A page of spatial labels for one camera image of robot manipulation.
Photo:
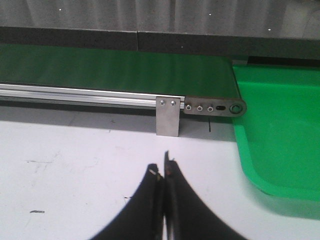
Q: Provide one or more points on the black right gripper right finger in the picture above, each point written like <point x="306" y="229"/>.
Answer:
<point x="187" y="216"/>

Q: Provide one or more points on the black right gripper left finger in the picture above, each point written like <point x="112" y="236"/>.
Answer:
<point x="142" y="218"/>

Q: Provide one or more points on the grey conveyor end plate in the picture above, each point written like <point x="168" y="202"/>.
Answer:
<point x="214" y="106"/>

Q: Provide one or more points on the green plastic bin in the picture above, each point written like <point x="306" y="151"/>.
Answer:
<point x="278" y="137"/>

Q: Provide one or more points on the green conveyor belt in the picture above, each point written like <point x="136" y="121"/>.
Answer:
<point x="119" y="71"/>

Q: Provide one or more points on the grey stone counter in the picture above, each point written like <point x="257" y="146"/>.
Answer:
<point x="264" y="28"/>

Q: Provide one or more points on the steel conveyor support bracket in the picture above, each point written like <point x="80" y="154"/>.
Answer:
<point x="167" y="116"/>

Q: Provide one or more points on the aluminium conveyor side rail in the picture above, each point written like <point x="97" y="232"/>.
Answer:
<point x="75" y="95"/>

